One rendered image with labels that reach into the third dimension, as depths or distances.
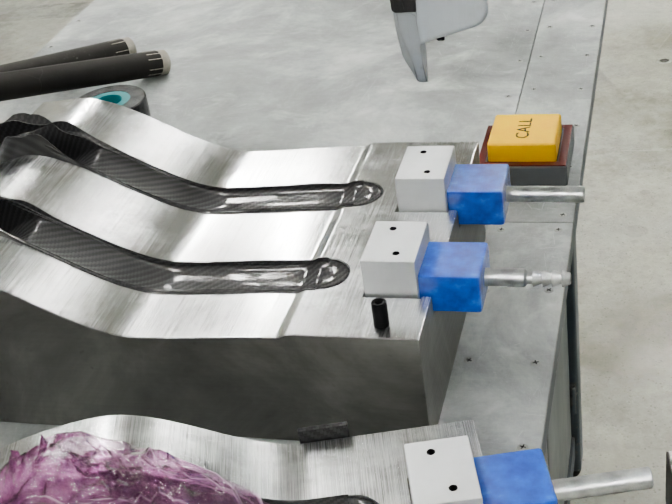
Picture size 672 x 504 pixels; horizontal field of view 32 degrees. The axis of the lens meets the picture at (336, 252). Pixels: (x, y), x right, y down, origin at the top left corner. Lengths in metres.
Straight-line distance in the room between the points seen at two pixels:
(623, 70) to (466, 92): 1.98
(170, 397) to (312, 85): 0.57
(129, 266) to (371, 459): 0.26
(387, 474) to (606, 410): 1.37
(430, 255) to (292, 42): 0.69
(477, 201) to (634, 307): 1.44
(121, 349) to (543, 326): 0.31
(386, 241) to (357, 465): 0.16
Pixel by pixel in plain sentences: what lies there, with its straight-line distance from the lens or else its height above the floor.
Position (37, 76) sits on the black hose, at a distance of 1.31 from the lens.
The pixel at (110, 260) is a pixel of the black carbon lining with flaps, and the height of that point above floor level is 0.89.
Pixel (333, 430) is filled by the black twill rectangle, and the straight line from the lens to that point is 0.71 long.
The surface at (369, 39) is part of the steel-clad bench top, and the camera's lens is 1.40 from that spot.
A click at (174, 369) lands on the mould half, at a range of 0.79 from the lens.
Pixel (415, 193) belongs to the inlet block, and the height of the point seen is 0.90.
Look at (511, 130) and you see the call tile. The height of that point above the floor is 0.84.
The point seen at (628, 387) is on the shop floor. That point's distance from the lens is 2.08.
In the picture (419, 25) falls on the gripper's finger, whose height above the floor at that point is 1.04.
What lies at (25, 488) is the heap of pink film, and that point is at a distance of 0.64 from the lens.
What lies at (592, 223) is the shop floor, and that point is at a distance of 2.52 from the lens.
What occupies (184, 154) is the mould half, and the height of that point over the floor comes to 0.90.
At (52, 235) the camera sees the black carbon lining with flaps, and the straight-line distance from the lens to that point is 0.87.
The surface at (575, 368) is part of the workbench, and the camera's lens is 1.76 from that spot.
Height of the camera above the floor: 1.32
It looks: 32 degrees down
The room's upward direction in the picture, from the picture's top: 9 degrees counter-clockwise
